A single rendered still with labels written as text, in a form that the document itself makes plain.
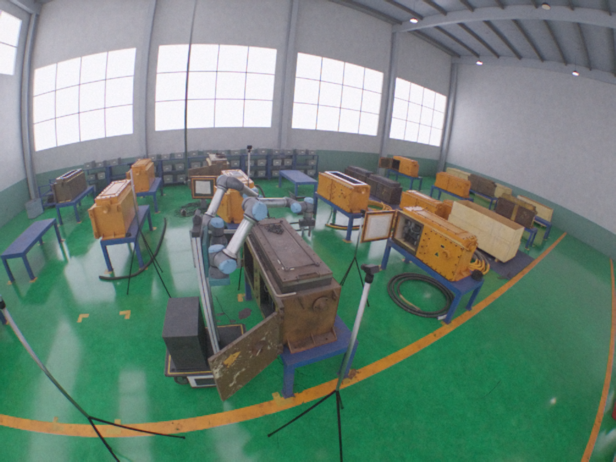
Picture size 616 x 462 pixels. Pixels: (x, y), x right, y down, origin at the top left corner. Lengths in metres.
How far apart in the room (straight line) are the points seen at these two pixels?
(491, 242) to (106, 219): 8.47
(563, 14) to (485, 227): 8.58
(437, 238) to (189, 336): 3.50
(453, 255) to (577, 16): 10.03
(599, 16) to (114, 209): 14.25
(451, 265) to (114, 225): 5.63
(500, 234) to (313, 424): 5.95
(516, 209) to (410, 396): 7.65
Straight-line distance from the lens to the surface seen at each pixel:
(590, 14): 11.63
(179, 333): 2.43
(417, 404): 3.18
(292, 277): 2.09
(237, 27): 11.99
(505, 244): 6.97
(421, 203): 8.30
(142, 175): 7.84
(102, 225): 5.14
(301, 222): 2.05
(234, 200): 4.84
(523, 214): 9.51
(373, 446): 2.81
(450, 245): 3.94
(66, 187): 8.79
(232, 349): 1.78
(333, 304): 2.38
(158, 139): 11.26
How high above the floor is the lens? 2.57
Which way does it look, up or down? 24 degrees down
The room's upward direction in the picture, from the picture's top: 5 degrees clockwise
